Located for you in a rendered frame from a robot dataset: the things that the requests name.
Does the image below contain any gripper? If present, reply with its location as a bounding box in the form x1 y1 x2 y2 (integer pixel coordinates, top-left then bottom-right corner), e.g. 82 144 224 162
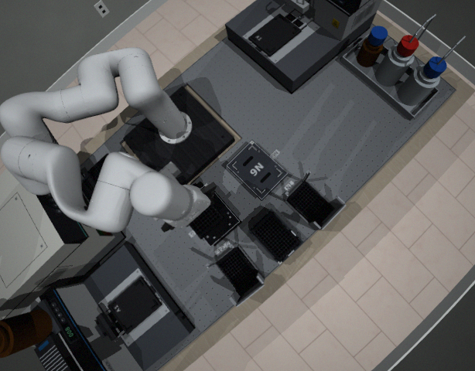
161 182 217 232

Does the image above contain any blue bottle cap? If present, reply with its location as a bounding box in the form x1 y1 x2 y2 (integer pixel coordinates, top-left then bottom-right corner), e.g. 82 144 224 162
424 56 447 77
368 26 388 45

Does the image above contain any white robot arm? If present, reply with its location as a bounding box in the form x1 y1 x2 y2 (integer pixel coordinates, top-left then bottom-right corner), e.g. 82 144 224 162
0 47 193 233

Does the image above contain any black regrip nest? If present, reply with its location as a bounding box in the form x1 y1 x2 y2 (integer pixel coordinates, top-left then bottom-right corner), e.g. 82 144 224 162
204 192 242 247

